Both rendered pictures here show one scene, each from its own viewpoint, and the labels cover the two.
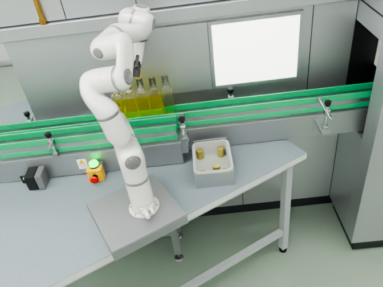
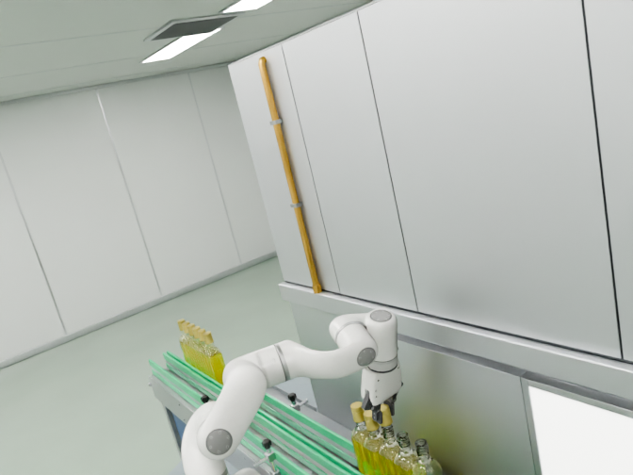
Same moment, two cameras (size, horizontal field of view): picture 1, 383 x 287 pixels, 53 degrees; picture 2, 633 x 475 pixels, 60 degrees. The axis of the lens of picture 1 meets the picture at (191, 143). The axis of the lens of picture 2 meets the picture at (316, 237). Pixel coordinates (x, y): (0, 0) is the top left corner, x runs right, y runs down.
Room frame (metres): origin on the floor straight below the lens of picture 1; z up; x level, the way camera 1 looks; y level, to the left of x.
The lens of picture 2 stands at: (0.80, -0.78, 1.96)
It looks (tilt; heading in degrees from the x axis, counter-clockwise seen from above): 13 degrees down; 54
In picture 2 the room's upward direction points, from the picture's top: 14 degrees counter-clockwise
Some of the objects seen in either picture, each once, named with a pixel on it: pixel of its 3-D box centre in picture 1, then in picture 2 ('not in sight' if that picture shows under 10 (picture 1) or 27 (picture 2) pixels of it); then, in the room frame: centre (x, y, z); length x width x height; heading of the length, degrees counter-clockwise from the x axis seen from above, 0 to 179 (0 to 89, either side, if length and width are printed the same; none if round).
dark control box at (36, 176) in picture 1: (37, 178); not in sight; (1.40, 0.74, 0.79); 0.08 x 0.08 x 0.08; 88
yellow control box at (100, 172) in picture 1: (96, 172); not in sight; (1.39, 0.46, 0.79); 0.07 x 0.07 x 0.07; 88
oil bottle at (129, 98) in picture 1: (133, 110); (382, 468); (1.57, 0.25, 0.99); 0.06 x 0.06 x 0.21; 88
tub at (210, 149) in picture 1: (212, 162); not in sight; (1.33, -0.08, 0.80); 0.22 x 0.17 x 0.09; 178
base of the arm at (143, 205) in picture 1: (142, 195); not in sight; (1.10, 0.22, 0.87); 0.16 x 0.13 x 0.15; 23
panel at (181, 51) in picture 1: (206, 56); (527, 440); (1.69, -0.12, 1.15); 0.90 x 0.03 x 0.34; 88
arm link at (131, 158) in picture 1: (131, 160); not in sight; (1.13, 0.23, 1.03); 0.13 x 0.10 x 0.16; 15
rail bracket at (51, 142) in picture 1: (51, 147); (265, 463); (1.42, 0.63, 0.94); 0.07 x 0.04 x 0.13; 178
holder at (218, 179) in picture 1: (212, 160); not in sight; (1.36, -0.08, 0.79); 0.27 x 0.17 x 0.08; 178
